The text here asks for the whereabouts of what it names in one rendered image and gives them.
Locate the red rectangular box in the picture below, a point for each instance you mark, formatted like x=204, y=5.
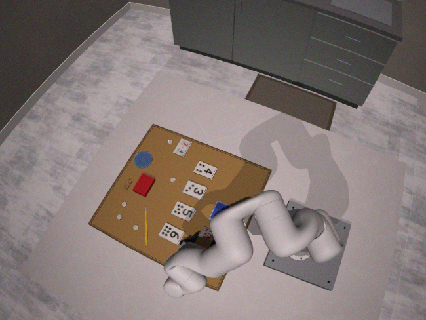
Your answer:
x=144, y=185

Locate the dark blue card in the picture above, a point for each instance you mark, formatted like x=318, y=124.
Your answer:
x=219, y=206

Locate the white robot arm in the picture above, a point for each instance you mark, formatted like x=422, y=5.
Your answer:
x=313, y=234

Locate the blue round disc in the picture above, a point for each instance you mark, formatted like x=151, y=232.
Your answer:
x=143, y=159

